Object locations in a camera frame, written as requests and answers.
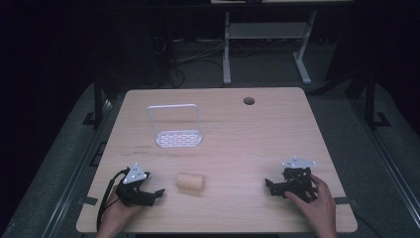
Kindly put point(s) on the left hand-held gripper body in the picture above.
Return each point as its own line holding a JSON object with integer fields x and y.
{"x": 131, "y": 195}

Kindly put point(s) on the person's left hand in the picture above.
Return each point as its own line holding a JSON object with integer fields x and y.
{"x": 119, "y": 211}

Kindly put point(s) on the dark round table grommet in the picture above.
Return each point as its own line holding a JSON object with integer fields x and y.
{"x": 249, "y": 100}

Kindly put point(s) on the grey tape strip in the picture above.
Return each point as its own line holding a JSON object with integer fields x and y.
{"x": 344, "y": 200}
{"x": 88, "y": 200}

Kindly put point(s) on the person's right hand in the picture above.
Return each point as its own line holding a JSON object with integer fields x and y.
{"x": 318, "y": 208}

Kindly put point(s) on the black upright post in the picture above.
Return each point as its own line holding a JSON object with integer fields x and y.
{"x": 98, "y": 99}
{"x": 371, "y": 99}

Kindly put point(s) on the beige bread roll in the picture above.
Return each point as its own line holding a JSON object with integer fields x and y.
{"x": 189, "y": 181}

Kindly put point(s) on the aluminium floor rail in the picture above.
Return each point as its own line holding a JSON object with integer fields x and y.
{"x": 74, "y": 172}
{"x": 389, "y": 165}

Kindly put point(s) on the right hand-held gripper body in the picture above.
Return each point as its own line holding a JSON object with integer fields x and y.
{"x": 298, "y": 181}

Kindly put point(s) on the white metal stand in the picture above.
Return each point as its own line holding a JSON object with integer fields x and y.
{"x": 264, "y": 31}

